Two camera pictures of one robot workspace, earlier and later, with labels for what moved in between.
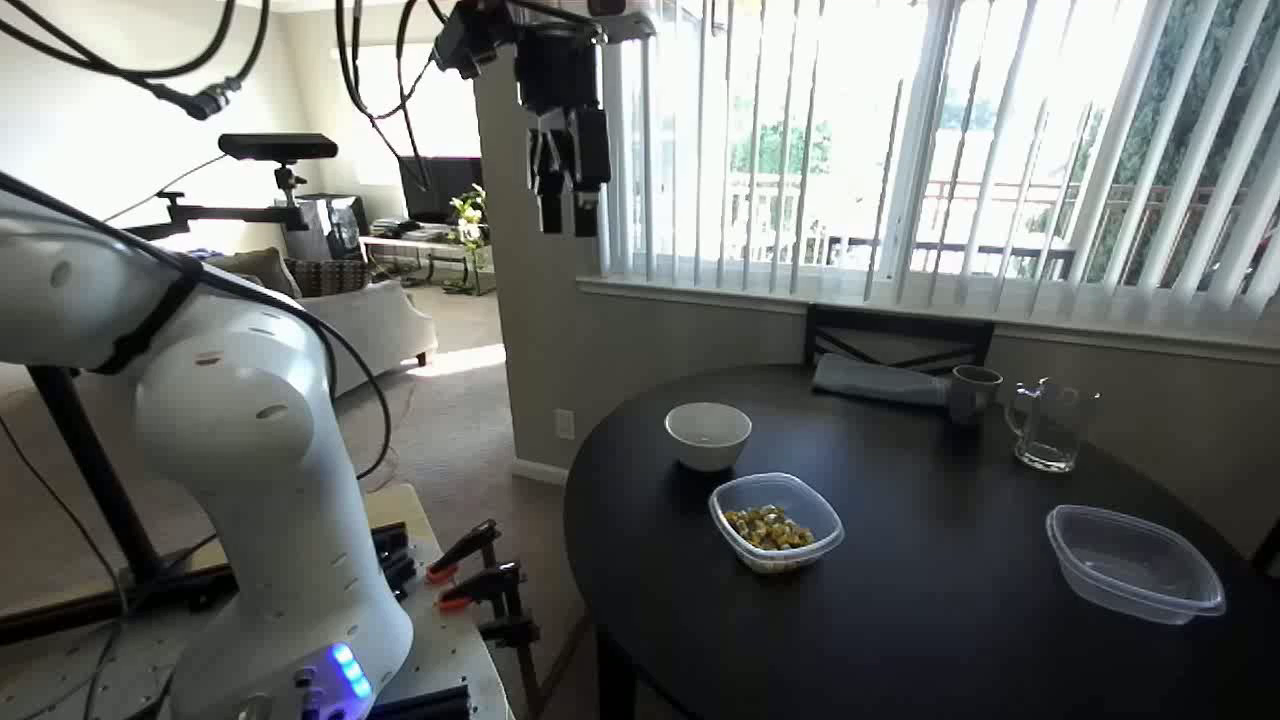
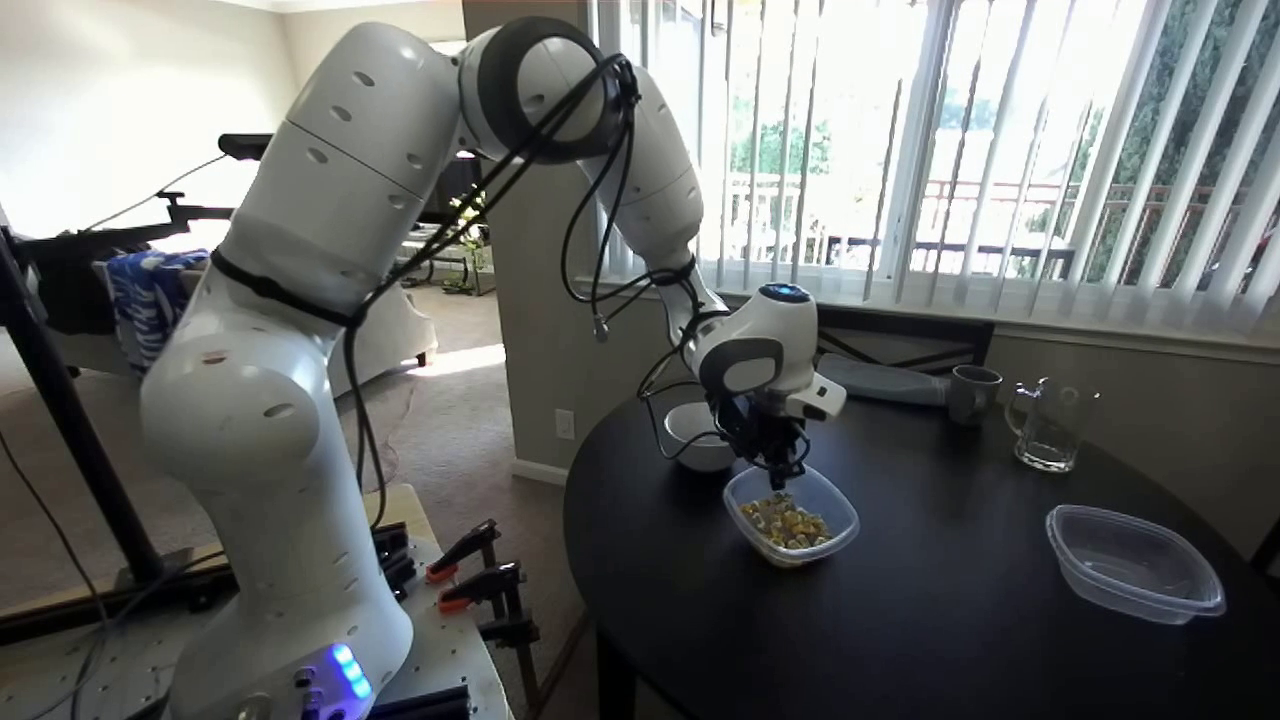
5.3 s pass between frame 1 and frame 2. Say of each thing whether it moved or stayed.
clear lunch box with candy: moved
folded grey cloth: stayed
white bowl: stayed
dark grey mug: stayed
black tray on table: stayed
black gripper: moved
